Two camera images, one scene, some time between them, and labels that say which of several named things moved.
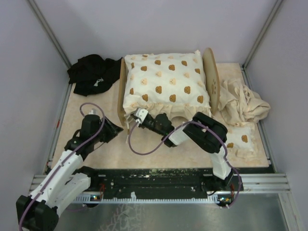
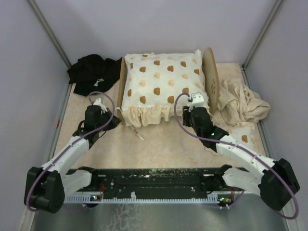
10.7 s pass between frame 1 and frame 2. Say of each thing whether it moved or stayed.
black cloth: stayed
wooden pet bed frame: stayed
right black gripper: moved
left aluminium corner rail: stayed
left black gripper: moved
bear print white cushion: stayed
